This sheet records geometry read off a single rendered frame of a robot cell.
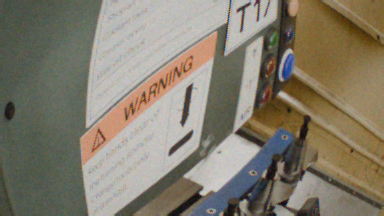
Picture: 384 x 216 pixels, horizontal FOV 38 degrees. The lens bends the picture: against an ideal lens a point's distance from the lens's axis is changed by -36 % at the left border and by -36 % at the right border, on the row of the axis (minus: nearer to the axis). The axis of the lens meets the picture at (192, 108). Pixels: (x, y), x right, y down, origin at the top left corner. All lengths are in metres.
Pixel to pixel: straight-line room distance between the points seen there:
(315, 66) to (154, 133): 1.08
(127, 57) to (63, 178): 0.09
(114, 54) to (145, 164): 0.13
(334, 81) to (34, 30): 1.29
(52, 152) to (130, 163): 0.12
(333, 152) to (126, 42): 1.27
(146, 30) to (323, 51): 1.12
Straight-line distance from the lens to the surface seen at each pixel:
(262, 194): 1.09
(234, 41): 0.60
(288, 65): 0.73
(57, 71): 0.40
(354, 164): 1.69
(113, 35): 0.44
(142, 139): 0.54
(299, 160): 1.17
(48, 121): 0.42
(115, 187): 0.54
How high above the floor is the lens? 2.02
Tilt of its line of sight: 39 degrees down
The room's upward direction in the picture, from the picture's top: 9 degrees clockwise
